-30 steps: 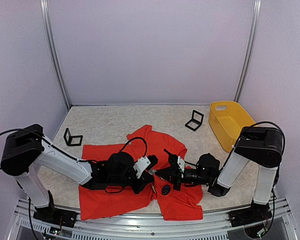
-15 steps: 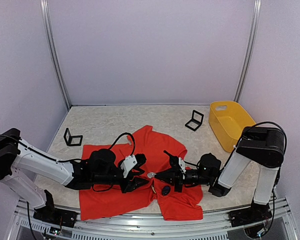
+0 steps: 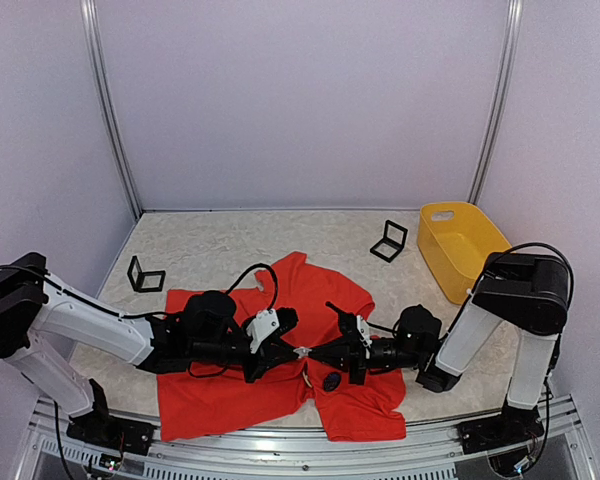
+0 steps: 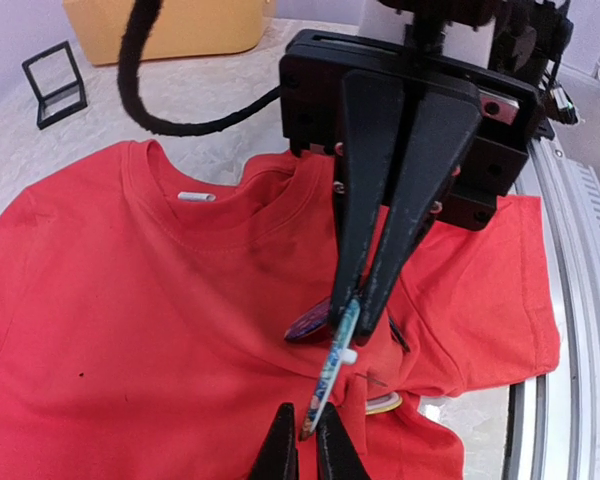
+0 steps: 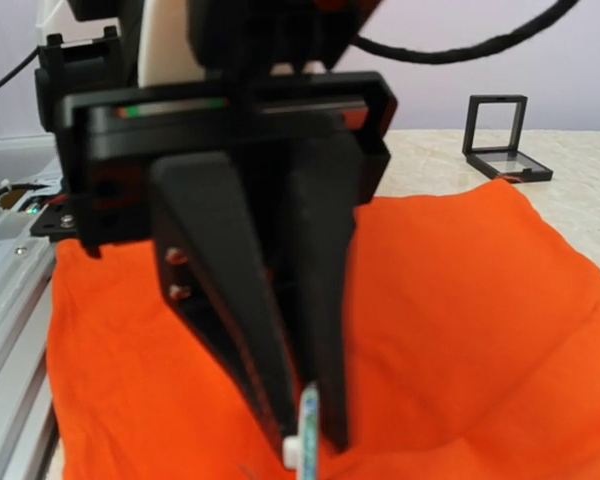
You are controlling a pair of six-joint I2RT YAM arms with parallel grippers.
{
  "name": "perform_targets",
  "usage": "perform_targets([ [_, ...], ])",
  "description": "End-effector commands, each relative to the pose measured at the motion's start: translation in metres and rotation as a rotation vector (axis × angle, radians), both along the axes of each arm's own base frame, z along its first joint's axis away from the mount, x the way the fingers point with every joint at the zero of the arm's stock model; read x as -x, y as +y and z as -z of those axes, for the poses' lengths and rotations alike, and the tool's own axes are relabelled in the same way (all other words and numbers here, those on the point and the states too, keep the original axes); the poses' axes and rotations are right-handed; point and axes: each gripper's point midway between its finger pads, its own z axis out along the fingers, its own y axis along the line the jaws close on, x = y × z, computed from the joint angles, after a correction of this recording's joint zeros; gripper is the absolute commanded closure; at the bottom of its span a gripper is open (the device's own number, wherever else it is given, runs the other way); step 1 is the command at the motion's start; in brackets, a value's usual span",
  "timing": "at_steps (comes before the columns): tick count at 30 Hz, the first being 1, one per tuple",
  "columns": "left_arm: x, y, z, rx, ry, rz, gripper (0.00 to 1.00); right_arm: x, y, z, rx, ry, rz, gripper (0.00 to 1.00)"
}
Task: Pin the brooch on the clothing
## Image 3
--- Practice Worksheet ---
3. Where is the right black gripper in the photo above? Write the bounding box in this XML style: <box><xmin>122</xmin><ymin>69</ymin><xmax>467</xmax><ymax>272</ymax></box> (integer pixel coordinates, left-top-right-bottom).
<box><xmin>308</xmin><ymin>335</ymin><xmax>424</xmax><ymax>386</ymax></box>

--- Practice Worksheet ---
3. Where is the red t-shirt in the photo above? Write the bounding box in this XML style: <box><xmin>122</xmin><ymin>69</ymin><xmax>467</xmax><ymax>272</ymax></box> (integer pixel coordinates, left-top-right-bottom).
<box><xmin>157</xmin><ymin>252</ymin><xmax>406</xmax><ymax>442</ymax></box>

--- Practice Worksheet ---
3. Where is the black case with yellow brooch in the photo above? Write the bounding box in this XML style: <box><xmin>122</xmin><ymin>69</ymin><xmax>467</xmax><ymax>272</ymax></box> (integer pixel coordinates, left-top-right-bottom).
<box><xmin>369</xmin><ymin>219</ymin><xmax>409</xmax><ymax>263</ymax></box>

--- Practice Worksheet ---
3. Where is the black case with teal brooch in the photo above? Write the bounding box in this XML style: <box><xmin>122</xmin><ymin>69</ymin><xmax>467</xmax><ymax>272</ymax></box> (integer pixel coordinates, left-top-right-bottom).
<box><xmin>127</xmin><ymin>255</ymin><xmax>166</xmax><ymax>293</ymax></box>

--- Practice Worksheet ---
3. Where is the yellow plastic basket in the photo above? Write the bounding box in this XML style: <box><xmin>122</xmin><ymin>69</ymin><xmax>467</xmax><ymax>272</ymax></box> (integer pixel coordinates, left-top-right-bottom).
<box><xmin>417</xmin><ymin>202</ymin><xmax>511</xmax><ymax>305</ymax></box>

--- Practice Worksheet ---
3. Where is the yellow sunflower brooch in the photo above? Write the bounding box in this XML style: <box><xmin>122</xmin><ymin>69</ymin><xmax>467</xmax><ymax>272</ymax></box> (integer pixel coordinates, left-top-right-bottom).
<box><xmin>302</xmin><ymin>369</ymin><xmax>313</xmax><ymax>389</ymax></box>

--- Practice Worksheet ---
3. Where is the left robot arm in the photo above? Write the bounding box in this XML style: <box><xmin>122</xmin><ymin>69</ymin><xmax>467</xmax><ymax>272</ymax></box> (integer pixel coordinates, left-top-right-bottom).
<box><xmin>0</xmin><ymin>252</ymin><xmax>299</xmax><ymax>445</ymax></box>

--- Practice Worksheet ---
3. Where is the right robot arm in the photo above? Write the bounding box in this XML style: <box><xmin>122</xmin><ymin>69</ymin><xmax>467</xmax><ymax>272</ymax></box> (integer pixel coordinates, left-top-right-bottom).
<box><xmin>308</xmin><ymin>242</ymin><xmax>575</xmax><ymax>444</ymax></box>

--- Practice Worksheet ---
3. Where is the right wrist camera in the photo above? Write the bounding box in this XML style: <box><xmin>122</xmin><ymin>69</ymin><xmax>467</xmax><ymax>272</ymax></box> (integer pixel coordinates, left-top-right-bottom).
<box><xmin>338</xmin><ymin>313</ymin><xmax>372</xmax><ymax>348</ymax></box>

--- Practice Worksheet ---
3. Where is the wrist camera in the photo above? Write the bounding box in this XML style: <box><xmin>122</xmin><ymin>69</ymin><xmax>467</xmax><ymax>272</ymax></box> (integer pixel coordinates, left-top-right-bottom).
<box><xmin>242</xmin><ymin>307</ymin><xmax>299</xmax><ymax>354</ymax></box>
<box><xmin>338</xmin><ymin>313</ymin><xmax>372</xmax><ymax>348</ymax></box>

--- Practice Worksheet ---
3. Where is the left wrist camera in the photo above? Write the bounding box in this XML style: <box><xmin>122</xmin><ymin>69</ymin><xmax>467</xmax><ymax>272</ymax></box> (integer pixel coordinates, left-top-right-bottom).
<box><xmin>242</xmin><ymin>307</ymin><xmax>299</xmax><ymax>354</ymax></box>

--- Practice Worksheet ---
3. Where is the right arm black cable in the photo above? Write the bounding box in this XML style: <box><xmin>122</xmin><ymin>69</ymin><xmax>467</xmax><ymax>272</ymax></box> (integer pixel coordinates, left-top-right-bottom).
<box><xmin>324</xmin><ymin>300</ymin><xmax>401</xmax><ymax>335</ymax></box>

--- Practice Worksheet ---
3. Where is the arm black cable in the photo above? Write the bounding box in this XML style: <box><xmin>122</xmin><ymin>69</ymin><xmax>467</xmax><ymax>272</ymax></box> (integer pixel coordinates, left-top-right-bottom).
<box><xmin>324</xmin><ymin>300</ymin><xmax>401</xmax><ymax>335</ymax></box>
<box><xmin>224</xmin><ymin>263</ymin><xmax>280</xmax><ymax>311</ymax></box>

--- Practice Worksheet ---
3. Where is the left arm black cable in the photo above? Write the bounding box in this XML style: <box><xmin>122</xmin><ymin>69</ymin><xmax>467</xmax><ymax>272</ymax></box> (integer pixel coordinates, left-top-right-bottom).
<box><xmin>224</xmin><ymin>263</ymin><xmax>280</xmax><ymax>311</ymax></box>

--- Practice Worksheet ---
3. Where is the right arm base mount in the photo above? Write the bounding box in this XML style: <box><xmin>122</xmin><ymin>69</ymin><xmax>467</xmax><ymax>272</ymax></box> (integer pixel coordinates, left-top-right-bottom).
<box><xmin>457</xmin><ymin>415</ymin><xmax>545</xmax><ymax>454</ymax></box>

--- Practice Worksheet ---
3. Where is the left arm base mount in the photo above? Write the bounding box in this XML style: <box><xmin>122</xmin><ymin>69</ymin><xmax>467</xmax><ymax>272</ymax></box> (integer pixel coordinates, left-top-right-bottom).
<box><xmin>67</xmin><ymin>417</ymin><xmax>155</xmax><ymax>456</ymax></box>

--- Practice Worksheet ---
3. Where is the front aluminium rail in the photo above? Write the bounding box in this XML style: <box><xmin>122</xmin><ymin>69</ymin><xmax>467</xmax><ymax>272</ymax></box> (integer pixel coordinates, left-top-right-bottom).
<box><xmin>9</xmin><ymin>394</ymin><xmax>600</xmax><ymax>480</ymax></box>

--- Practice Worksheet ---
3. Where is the right aluminium frame post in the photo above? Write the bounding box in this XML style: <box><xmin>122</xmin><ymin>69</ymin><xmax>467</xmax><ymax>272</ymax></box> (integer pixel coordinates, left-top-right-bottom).
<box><xmin>468</xmin><ymin>0</ymin><xmax>524</xmax><ymax>205</ymax></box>

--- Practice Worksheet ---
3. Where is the aluminium frame post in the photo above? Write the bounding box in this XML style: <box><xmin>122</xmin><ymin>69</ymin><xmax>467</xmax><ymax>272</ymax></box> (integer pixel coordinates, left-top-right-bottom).
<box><xmin>80</xmin><ymin>0</ymin><xmax>144</xmax><ymax>222</ymax></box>
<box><xmin>468</xmin><ymin>0</ymin><xmax>524</xmax><ymax>205</ymax></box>

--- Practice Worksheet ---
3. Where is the left aluminium frame post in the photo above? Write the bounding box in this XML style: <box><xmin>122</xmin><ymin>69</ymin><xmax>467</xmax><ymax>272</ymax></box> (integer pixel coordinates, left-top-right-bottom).
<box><xmin>80</xmin><ymin>0</ymin><xmax>144</xmax><ymax>222</ymax></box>

